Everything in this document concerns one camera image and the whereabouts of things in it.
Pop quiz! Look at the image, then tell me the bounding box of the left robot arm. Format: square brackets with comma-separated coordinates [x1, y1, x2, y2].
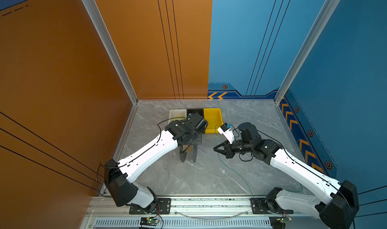
[103, 113, 208, 213]

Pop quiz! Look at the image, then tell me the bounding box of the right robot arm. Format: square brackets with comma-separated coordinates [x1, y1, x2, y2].
[214, 122, 359, 229]

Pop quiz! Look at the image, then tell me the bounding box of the green cable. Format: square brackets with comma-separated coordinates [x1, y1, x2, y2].
[214, 124, 303, 199]

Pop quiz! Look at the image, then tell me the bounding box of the grey perforated cable spool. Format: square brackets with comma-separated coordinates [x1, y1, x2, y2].
[178, 144, 198, 163]

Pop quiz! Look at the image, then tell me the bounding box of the right aluminium corner post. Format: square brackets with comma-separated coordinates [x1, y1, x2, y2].
[274, 0, 340, 105]

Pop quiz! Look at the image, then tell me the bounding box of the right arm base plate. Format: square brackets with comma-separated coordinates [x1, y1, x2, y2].
[250, 198, 294, 214]

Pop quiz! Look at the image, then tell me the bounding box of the left green circuit board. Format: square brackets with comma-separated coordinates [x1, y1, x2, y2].
[139, 217, 161, 229]

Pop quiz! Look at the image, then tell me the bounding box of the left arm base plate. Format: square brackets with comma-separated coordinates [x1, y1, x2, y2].
[129, 198, 171, 215]

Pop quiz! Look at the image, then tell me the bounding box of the white plastic bin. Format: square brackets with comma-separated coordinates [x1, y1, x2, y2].
[168, 109, 187, 122]

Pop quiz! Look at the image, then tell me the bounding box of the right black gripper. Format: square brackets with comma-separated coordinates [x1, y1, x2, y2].
[212, 138, 253, 159]

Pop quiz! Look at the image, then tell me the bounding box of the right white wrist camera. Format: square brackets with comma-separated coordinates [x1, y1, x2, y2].
[217, 123, 235, 144]

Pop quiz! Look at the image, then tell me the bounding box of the aluminium mounting rail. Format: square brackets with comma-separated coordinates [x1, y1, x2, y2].
[80, 195, 327, 229]

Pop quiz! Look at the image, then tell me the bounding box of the yellow plastic bin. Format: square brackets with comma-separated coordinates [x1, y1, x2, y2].
[204, 108, 224, 134]

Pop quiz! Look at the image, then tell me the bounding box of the left aluminium corner post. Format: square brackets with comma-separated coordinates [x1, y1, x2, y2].
[81, 0, 139, 105]

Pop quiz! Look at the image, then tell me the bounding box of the right circuit board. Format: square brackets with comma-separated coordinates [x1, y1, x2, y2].
[277, 216, 293, 224]

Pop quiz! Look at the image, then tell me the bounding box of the aluminium corner post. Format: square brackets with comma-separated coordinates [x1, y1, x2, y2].
[81, 0, 139, 105]
[274, 0, 340, 105]

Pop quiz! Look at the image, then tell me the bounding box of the black plastic bin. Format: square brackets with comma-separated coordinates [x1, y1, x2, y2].
[186, 108, 204, 119]

